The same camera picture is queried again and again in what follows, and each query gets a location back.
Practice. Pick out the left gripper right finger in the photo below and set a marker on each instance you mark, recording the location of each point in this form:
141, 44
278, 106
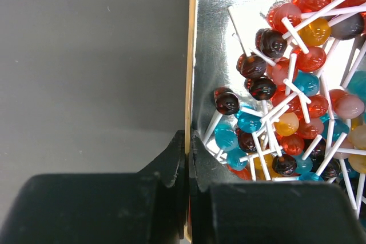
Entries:
227, 209

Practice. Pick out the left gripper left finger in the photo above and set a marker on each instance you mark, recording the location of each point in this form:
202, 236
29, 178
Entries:
143, 207

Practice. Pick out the tan candy box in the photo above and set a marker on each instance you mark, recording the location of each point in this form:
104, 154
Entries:
224, 28

